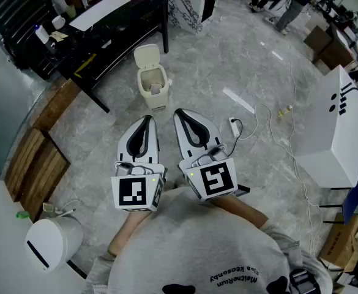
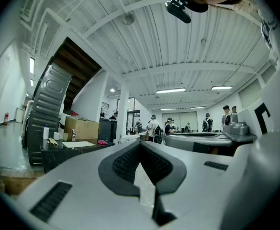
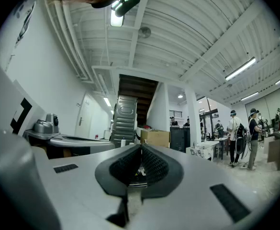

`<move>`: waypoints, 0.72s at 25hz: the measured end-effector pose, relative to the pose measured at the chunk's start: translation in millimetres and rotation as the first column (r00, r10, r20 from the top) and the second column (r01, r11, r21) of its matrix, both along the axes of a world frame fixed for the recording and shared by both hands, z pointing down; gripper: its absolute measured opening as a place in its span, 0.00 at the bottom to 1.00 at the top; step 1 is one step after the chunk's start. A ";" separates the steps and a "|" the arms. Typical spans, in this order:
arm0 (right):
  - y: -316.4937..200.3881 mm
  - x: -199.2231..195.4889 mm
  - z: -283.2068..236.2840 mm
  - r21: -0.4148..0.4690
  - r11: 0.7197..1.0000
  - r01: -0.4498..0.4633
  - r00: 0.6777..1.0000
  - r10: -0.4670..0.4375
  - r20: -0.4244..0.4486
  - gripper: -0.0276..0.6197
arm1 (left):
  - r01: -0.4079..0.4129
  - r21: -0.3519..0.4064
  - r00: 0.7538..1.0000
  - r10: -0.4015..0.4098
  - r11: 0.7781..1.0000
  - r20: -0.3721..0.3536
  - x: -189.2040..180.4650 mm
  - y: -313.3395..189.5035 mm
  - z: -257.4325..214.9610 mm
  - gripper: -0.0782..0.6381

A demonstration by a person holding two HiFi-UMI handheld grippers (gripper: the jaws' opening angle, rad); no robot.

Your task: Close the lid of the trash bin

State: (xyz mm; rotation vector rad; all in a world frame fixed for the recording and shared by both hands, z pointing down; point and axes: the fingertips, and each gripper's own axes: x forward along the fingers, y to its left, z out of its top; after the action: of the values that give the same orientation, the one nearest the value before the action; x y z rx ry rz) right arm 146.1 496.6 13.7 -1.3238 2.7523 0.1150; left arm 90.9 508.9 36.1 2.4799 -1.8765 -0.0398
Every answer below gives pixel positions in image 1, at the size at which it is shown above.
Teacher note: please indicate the brown wooden box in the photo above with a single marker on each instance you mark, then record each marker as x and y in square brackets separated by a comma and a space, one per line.
[319, 40]

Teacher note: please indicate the chrome faucet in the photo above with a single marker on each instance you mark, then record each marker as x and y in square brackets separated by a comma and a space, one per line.
[83, 0]

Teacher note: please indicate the white power strip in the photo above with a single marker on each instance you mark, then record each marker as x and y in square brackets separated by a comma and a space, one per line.
[270, 20]
[233, 129]

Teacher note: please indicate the white cup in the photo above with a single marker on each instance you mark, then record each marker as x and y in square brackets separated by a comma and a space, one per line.
[58, 22]

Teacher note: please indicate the beige pedal trash bin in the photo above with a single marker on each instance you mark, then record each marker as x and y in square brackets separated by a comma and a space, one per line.
[154, 101]

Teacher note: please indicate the white pump bottle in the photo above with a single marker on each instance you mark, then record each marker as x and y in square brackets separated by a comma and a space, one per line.
[42, 35]

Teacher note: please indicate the white plastic bag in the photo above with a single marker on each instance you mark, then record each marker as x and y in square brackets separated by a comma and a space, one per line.
[146, 55]

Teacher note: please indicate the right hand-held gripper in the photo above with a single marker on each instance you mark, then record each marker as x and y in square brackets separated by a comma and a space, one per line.
[215, 179]

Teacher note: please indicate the white cabinet with black marks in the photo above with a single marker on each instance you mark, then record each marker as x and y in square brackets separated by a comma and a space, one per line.
[334, 133]

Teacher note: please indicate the white marble cabinet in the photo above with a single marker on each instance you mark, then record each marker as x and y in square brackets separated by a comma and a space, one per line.
[184, 5]

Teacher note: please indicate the wooden pallet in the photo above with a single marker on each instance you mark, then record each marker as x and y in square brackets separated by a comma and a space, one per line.
[35, 170]

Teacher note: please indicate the person's right forearm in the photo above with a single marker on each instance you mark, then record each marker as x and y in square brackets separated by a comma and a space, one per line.
[243, 210]

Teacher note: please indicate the grey ribbed metal appliance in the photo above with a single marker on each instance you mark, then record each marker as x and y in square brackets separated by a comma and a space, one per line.
[13, 11]

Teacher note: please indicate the green cup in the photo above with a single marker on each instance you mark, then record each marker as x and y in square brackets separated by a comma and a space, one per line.
[71, 11]

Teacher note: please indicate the person's grey sweatshirt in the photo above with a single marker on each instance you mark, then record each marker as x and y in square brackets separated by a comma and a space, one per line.
[197, 243]

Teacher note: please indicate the white sink basin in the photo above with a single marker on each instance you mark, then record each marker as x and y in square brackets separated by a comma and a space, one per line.
[99, 12]

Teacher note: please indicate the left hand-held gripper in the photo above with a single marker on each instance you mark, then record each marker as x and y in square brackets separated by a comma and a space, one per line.
[136, 191]

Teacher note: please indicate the frosted glass panel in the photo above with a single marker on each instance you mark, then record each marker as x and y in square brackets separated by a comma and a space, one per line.
[7, 103]

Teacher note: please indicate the white counter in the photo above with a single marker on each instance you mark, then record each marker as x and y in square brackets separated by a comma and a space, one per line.
[1, 256]

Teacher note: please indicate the person's left forearm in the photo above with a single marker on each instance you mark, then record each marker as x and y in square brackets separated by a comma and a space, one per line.
[129, 231]

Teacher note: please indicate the small yellow bottle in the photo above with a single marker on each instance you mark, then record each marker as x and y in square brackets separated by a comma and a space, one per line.
[284, 112]

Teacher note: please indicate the white plug adapter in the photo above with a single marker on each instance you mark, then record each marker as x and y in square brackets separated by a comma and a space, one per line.
[48, 207]

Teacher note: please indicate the printed cardboard box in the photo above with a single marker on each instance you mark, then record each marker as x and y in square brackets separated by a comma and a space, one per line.
[337, 243]

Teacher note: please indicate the small green object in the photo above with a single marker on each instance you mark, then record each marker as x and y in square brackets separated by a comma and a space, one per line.
[22, 215]

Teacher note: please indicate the black marble vanity table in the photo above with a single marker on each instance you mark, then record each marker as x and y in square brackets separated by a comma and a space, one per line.
[111, 38]

